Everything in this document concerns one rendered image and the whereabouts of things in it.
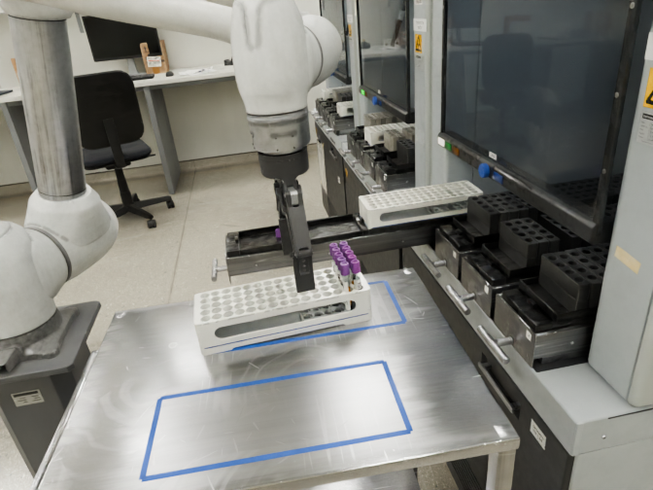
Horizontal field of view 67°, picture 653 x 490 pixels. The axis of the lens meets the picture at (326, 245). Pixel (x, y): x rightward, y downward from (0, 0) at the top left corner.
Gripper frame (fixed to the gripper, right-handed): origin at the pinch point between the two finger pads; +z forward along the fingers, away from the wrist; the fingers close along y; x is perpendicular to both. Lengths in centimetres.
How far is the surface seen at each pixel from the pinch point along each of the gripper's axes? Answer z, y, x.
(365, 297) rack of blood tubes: 6.0, 4.9, 10.3
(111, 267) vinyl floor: 93, -210, -86
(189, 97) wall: 28, -390, -28
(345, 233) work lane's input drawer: 11.2, -31.3, 16.3
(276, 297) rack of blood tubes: 4.7, 1.3, -4.4
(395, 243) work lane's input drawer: 15.4, -29.5, 28.2
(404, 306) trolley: 10.8, 3.2, 17.9
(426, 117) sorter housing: -7, -57, 49
